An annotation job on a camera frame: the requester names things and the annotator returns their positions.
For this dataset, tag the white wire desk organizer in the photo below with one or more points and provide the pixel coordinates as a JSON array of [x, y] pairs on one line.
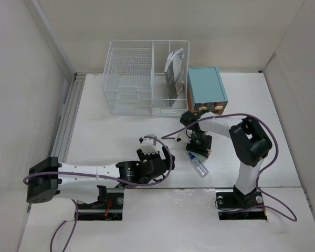
[[134, 81]]

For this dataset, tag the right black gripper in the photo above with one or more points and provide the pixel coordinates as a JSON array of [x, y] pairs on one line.
[[200, 149]]

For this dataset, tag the clear bottle blue cap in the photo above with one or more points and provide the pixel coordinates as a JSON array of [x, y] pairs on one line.
[[198, 166]]

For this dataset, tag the aluminium rail frame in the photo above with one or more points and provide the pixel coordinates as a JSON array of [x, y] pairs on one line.
[[68, 115]]

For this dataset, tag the teal orange drawer box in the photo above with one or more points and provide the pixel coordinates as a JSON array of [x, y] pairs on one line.
[[205, 90]]

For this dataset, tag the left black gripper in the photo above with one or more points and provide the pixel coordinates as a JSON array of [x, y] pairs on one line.
[[143, 157]]

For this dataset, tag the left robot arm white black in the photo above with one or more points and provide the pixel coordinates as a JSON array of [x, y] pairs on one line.
[[50, 178]]

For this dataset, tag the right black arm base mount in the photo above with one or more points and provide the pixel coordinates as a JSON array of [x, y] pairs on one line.
[[233, 205]]

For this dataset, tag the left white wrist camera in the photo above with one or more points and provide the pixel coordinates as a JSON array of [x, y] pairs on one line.
[[148, 145]]

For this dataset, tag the grey white manual booklet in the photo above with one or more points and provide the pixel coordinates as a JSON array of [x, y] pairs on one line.
[[173, 75]]

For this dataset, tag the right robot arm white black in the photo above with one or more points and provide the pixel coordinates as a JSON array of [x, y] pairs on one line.
[[250, 142]]

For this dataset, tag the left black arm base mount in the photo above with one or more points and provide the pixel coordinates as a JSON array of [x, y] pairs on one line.
[[107, 206]]

